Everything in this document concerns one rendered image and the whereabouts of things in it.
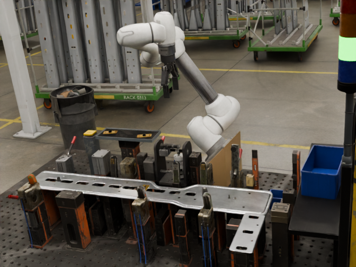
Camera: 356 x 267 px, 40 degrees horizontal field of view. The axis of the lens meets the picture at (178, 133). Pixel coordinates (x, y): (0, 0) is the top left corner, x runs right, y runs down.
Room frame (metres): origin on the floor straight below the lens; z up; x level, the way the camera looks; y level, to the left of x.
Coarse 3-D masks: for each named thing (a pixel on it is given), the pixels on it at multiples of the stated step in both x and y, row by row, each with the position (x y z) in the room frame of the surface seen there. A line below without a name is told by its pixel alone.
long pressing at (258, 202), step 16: (48, 176) 2.53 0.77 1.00; (64, 176) 2.51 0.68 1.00; (80, 176) 2.49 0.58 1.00; (96, 176) 2.46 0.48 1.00; (96, 192) 2.28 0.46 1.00; (112, 192) 2.26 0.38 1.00; (128, 192) 2.24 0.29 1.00; (160, 192) 2.21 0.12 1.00; (192, 192) 2.17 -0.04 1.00; (208, 192) 2.16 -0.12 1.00; (224, 192) 2.14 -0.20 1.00; (240, 192) 2.12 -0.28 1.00; (256, 192) 2.11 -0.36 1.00; (192, 208) 2.03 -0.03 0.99; (224, 208) 1.99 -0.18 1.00; (240, 208) 1.98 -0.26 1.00; (256, 208) 1.96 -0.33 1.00
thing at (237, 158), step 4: (232, 144) 2.24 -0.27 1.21; (236, 144) 2.24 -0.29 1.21; (232, 148) 2.20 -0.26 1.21; (236, 148) 2.23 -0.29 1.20; (232, 152) 2.22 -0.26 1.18; (236, 152) 2.23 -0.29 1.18; (232, 156) 2.22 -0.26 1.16; (236, 156) 2.22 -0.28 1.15; (232, 160) 2.22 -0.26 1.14; (236, 160) 2.22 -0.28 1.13; (232, 164) 2.22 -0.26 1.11; (236, 164) 2.22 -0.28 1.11; (232, 168) 2.21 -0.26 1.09; (236, 168) 2.21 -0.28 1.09; (232, 172) 2.21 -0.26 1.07; (232, 176) 2.21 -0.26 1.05
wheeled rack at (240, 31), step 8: (200, 0) 10.60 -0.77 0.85; (240, 0) 9.56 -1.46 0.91; (184, 32) 10.15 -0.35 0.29; (192, 32) 10.08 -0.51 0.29; (200, 32) 10.01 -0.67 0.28; (208, 32) 9.94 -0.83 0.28; (216, 32) 9.85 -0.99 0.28; (224, 32) 9.77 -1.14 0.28; (232, 32) 9.52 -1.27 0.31; (240, 32) 9.53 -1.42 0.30; (232, 40) 9.47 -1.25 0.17
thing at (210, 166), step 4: (208, 164) 2.34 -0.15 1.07; (208, 168) 2.29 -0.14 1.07; (208, 172) 2.28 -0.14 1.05; (212, 172) 2.34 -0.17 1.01; (208, 176) 2.28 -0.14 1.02; (212, 176) 2.34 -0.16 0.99; (208, 180) 2.28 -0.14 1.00; (212, 180) 2.34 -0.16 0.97; (208, 184) 2.28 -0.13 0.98; (212, 184) 2.32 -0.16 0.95
